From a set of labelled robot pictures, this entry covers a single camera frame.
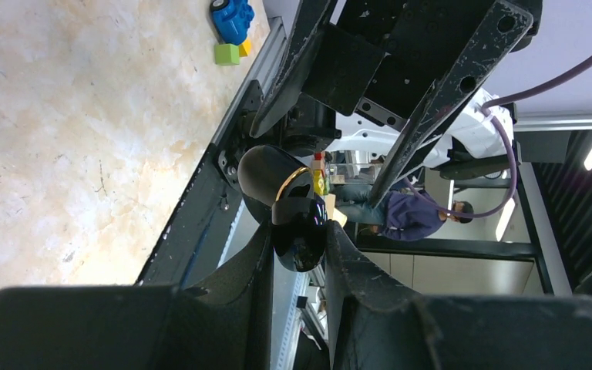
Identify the yellow cube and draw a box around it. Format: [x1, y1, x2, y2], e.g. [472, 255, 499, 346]
[238, 39, 251, 57]

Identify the person in purple sweater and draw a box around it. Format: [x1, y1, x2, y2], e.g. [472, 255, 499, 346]
[331, 184, 473, 241]

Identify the green cube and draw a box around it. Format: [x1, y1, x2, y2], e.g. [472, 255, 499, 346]
[214, 43, 241, 66]

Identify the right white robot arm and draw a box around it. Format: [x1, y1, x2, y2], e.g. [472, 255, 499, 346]
[249, 0, 543, 204]

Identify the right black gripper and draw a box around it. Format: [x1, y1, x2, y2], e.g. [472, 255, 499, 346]
[249, 0, 533, 207]

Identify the blue toy car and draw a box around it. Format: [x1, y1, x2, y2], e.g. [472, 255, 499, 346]
[210, 0, 254, 45]

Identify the black earbud charging case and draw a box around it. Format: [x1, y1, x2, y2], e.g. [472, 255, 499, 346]
[237, 145, 328, 272]

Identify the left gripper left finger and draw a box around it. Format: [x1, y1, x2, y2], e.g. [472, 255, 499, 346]
[0, 225, 274, 369]

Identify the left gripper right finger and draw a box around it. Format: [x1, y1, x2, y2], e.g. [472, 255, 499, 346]
[325, 221, 592, 369]

